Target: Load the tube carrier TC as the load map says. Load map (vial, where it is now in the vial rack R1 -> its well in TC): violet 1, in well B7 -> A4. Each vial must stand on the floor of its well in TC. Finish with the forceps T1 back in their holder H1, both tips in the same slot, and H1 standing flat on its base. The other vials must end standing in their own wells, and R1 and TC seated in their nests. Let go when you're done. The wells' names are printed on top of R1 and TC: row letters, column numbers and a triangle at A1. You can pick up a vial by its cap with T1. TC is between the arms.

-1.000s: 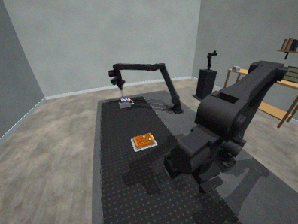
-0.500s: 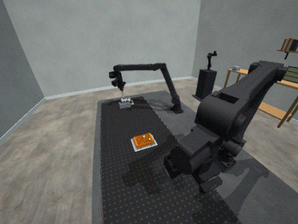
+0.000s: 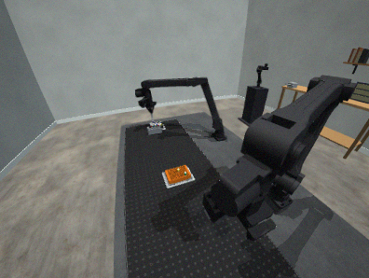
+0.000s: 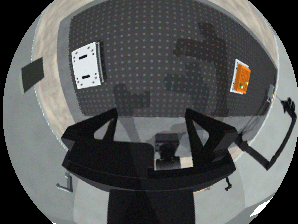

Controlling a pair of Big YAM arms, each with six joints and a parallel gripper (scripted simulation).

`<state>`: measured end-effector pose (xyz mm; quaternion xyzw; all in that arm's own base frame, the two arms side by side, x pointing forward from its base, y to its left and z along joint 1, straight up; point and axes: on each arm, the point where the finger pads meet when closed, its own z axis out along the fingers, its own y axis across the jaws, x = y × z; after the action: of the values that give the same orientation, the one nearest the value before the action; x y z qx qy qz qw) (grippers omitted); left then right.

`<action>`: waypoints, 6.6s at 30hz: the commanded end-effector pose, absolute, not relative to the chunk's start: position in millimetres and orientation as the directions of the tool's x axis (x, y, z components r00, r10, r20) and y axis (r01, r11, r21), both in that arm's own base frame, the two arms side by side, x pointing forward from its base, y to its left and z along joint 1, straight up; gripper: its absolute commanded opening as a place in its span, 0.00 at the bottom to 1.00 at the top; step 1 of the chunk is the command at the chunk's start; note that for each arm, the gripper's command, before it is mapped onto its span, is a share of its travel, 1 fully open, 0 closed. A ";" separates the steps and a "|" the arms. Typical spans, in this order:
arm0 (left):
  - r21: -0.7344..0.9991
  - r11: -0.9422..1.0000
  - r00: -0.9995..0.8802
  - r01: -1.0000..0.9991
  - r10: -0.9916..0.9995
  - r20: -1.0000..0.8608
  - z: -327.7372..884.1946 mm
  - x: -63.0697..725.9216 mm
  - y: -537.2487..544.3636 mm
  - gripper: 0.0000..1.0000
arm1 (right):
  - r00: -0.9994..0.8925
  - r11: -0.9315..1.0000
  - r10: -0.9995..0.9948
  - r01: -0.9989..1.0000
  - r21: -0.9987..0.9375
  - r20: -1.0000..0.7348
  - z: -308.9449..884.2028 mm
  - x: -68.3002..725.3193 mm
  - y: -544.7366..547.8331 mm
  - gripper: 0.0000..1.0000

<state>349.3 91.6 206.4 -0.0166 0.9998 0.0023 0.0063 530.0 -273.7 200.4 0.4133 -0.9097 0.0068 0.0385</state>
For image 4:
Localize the orange rectangular rack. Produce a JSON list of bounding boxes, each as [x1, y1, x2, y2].
[[234, 64, 250, 93]]

